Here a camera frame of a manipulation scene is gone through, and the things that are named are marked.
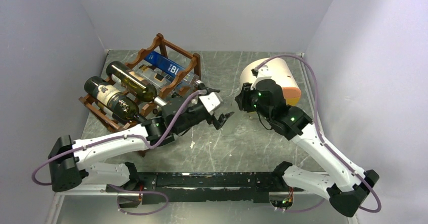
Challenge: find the green wine bottle silver neck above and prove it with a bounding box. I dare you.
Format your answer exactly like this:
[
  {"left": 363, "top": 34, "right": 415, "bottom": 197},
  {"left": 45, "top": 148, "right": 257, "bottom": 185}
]
[{"left": 105, "top": 61, "right": 168, "bottom": 107}]

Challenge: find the dark wine bottle black neck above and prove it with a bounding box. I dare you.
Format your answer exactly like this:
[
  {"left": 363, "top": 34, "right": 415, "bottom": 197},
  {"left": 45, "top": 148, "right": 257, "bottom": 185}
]
[{"left": 84, "top": 76, "right": 147, "bottom": 123}]

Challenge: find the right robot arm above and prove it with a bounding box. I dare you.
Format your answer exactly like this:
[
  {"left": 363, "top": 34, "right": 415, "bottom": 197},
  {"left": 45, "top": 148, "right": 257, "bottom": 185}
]
[{"left": 235, "top": 79, "right": 380, "bottom": 217}]

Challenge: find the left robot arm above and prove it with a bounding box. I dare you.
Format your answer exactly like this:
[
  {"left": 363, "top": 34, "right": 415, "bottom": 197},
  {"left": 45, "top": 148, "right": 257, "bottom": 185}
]
[{"left": 48, "top": 88, "right": 232, "bottom": 192}]

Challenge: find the clear bottle silver cap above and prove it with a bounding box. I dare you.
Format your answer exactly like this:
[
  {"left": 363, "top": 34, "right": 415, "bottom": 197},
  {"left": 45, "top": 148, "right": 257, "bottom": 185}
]
[{"left": 175, "top": 72, "right": 200, "bottom": 91}]

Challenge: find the blue glass bottle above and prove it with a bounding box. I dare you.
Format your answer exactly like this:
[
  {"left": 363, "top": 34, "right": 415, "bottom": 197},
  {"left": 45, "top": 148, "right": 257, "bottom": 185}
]
[{"left": 144, "top": 51, "right": 185, "bottom": 77}]

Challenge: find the brown wooden wine rack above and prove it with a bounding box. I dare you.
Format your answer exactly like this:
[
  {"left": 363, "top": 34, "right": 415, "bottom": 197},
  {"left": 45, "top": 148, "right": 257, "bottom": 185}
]
[{"left": 79, "top": 33, "right": 201, "bottom": 133}]

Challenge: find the clear bottle black cap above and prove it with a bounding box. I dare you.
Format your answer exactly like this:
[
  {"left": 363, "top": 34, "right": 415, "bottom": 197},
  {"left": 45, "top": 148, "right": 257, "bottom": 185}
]
[{"left": 130, "top": 65, "right": 171, "bottom": 93}]

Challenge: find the white cylindrical drawer box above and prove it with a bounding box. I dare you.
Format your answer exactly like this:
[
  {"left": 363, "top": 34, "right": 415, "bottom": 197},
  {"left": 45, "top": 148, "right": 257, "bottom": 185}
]
[{"left": 235, "top": 58, "right": 301, "bottom": 118}]

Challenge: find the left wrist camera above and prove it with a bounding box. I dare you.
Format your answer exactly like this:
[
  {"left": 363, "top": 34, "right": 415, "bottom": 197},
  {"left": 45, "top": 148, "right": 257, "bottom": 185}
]
[{"left": 199, "top": 92, "right": 223, "bottom": 115}]

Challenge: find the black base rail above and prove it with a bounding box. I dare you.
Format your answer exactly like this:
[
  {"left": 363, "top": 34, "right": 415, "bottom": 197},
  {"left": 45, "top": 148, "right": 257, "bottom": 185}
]
[{"left": 121, "top": 172, "right": 291, "bottom": 204}]

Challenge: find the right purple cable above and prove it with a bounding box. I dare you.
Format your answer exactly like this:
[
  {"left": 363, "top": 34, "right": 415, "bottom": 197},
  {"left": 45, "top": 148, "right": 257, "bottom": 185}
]
[{"left": 251, "top": 54, "right": 383, "bottom": 214}]

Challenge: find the purple cable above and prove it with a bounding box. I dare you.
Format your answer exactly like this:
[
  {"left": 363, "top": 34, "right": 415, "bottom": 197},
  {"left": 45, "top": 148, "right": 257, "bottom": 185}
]
[
  {"left": 31, "top": 89, "right": 208, "bottom": 216},
  {"left": 251, "top": 54, "right": 383, "bottom": 214}
]

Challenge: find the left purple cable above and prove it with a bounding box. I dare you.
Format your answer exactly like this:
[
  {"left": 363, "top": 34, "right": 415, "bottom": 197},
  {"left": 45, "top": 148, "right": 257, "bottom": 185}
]
[{"left": 31, "top": 89, "right": 208, "bottom": 216}]

